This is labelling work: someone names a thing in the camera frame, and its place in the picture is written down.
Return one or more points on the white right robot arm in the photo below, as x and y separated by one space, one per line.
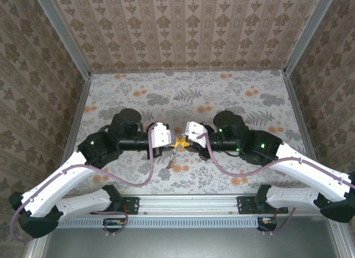
305 169

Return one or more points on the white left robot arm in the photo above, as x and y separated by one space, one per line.
55 183

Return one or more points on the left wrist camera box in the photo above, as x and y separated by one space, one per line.
161 134

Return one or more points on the aluminium frame side rail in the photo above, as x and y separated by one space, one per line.
79 113
295 108

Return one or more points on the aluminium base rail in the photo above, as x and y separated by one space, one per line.
194 205

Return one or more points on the aluminium frame post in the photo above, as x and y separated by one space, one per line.
63 39
308 36

